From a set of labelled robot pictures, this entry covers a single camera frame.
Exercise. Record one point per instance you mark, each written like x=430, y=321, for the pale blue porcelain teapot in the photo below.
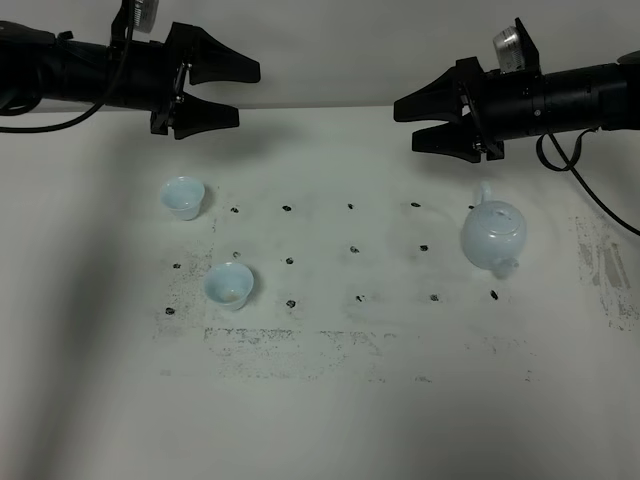
x=494, y=234

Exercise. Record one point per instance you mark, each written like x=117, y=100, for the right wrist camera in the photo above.
x=515, y=50

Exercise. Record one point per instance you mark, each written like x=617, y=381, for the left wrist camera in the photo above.
x=133, y=15

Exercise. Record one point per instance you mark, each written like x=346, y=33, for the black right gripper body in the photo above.
x=501, y=108

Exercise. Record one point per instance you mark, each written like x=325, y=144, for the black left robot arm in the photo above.
x=40, y=65

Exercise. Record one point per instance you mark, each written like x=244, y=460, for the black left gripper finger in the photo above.
x=212, y=61
x=193, y=116

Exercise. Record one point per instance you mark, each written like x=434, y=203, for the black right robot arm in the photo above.
x=597, y=97

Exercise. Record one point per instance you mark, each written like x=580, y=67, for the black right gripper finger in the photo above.
x=440, y=100
x=448, y=139

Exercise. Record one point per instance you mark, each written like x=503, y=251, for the pale blue teacup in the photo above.
x=183, y=197
x=229, y=285

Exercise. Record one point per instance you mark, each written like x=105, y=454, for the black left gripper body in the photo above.
x=148, y=76

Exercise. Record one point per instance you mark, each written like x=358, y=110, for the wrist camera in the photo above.
x=515, y=50
x=133, y=15

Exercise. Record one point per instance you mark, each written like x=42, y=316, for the far pale blue teacup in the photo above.
x=183, y=197

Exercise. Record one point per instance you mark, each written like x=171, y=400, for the near pale blue teacup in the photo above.
x=229, y=285

